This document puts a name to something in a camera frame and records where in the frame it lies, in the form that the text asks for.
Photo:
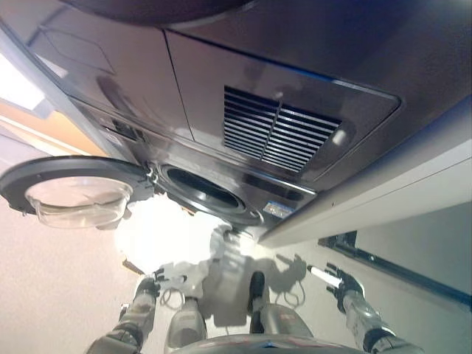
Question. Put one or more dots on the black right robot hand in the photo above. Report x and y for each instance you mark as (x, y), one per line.
(346, 282)

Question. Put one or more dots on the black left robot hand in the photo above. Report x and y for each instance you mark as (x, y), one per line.
(153, 282)

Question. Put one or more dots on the white garment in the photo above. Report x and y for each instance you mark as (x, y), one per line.
(166, 232)

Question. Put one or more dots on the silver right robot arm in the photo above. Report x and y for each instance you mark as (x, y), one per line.
(368, 321)

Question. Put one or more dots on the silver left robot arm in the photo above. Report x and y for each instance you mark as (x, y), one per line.
(136, 321)

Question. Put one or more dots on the brown wicker laundry basket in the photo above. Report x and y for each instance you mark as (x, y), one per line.
(131, 266)

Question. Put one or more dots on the grey front-load washing machine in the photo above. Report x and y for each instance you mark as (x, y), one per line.
(206, 177)

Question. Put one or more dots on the round washing machine door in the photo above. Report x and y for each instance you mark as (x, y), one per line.
(73, 191)

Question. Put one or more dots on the silver left robot leg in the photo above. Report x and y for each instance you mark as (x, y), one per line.
(186, 324)

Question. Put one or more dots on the silver robot leg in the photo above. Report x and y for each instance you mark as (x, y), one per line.
(186, 324)
(274, 317)

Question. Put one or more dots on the silver right robot leg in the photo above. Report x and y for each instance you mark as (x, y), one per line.
(274, 317)

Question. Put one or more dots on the white appliance cabinet surround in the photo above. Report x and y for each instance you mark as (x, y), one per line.
(368, 199)

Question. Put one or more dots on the blue energy label sticker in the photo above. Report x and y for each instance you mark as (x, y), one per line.
(278, 209)

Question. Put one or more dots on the grey robot torso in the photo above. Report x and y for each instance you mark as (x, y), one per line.
(265, 344)

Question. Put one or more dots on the grey dryer with vent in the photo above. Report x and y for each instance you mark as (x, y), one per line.
(258, 92)

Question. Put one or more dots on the white countertop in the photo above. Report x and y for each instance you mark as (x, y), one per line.
(18, 92)

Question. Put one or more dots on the dark round dryer door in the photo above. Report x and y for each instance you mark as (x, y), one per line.
(158, 9)

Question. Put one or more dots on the black metal frame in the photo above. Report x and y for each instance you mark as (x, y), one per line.
(398, 265)

